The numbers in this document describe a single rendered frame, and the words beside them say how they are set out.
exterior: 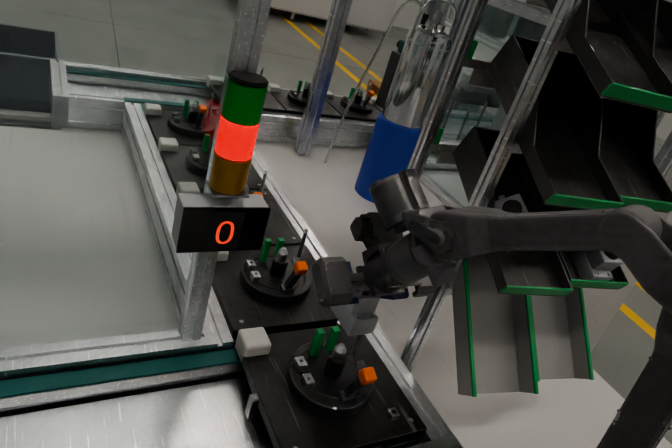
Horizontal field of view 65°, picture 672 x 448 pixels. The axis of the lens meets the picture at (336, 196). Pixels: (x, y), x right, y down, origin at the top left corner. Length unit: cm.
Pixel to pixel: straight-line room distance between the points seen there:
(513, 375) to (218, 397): 51
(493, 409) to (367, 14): 932
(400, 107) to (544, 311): 79
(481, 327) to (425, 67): 86
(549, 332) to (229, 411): 61
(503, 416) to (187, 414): 62
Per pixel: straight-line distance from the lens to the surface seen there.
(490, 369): 100
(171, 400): 90
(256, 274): 101
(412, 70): 161
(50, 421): 88
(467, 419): 113
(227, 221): 74
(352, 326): 78
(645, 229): 51
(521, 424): 119
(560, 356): 113
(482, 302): 100
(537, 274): 93
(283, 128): 197
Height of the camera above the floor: 160
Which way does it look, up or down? 26 degrees down
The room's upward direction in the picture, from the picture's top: 17 degrees clockwise
